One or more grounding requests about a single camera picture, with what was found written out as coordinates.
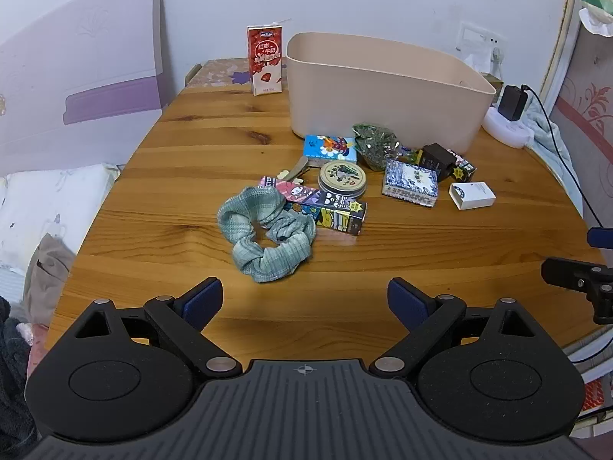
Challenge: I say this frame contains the pink cartoon long box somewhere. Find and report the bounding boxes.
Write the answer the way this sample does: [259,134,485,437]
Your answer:
[259,175,336,208]

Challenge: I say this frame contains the beige hair clip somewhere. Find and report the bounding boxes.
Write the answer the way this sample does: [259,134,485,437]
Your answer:
[277,155,310,183]

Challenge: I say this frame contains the white pillow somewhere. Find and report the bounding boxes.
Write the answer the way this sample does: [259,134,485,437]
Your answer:
[0,163,121,279]

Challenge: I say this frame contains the red patterned box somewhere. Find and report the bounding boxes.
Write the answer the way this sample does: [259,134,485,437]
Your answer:
[581,378,613,423]

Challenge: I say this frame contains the green tea leaf packet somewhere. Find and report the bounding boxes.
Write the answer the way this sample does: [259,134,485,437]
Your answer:
[352,123,401,172]

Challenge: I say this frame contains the round cartoon tin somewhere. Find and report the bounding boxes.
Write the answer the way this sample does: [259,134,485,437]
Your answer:
[318,160,367,199]

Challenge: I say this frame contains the black charger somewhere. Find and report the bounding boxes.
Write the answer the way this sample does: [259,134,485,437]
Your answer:
[497,85,529,122]

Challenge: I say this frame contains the floral patterned mat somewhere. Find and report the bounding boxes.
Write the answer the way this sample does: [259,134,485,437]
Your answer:
[184,57,288,89]

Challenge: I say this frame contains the small black adapter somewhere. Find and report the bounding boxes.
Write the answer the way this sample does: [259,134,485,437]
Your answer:
[421,143,456,181]

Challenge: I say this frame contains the blue white patterned box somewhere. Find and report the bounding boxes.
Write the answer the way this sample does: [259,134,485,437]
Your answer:
[382,158,440,208]

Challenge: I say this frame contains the red milk carton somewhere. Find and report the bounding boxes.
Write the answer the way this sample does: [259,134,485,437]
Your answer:
[246,24,284,97]

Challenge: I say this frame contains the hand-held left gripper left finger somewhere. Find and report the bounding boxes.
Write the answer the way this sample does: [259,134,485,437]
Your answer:
[72,276,241,380]

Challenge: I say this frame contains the beige cloth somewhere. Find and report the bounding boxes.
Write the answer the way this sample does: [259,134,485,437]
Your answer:
[23,232,77,327]

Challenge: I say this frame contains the small white box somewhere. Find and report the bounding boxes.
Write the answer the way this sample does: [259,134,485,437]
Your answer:
[449,181,497,211]

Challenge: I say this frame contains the white crumpled tissue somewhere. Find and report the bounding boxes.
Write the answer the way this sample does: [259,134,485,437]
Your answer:
[578,7,613,38]

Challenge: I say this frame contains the lavender bed headboard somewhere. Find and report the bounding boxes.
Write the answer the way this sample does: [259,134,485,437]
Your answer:
[0,0,166,174]

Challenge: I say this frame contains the blue cartoon tissue pack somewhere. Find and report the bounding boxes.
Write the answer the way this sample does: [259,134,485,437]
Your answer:
[303,134,359,169]

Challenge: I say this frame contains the green fabric scrunchie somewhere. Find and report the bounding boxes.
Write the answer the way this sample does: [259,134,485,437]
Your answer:
[217,186,317,283]

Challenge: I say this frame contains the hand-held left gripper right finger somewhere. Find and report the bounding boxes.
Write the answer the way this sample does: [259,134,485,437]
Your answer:
[374,276,542,379]

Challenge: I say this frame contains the white wall socket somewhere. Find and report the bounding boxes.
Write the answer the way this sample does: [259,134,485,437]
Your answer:
[488,33,509,66]

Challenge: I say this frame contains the black charger cable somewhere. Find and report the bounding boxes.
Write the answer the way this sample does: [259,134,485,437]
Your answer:
[522,85,606,232]

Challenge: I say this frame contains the beige plastic storage bin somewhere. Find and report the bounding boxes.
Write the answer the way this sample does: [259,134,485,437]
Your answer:
[286,33,497,154]

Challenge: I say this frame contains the dark fuzzy cloth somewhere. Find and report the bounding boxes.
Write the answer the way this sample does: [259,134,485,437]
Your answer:
[0,296,40,457]

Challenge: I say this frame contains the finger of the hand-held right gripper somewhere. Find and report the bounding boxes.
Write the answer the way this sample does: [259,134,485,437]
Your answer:
[541,257,613,325]
[587,226,613,248]

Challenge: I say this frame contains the light blue blanket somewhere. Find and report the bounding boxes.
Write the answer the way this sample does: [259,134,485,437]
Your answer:
[524,104,586,214]

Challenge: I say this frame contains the white round power strip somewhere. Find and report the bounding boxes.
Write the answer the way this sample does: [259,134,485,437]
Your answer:
[481,105,535,150]

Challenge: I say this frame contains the black yellow cartoon long box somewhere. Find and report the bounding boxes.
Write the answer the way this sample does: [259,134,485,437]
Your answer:
[282,199,368,237]

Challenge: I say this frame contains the gold tissue box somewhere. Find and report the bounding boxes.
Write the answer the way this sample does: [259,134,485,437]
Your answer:
[462,52,505,102]

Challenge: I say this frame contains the white wall switch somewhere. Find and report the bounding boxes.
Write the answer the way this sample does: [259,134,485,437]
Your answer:
[458,21,494,53]

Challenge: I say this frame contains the small black cartoon box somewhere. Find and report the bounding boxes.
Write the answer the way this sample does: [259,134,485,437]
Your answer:
[449,153,478,183]

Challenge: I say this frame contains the pink cloth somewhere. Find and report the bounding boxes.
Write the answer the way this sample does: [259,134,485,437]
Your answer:
[16,321,51,380]

